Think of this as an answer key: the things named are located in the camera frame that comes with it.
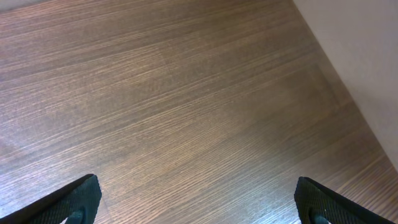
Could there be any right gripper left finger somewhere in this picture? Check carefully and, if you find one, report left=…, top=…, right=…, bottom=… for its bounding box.
left=1, top=174, right=102, bottom=224

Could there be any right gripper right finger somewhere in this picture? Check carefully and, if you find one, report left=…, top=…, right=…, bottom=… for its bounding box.
left=294, top=177, right=394, bottom=224

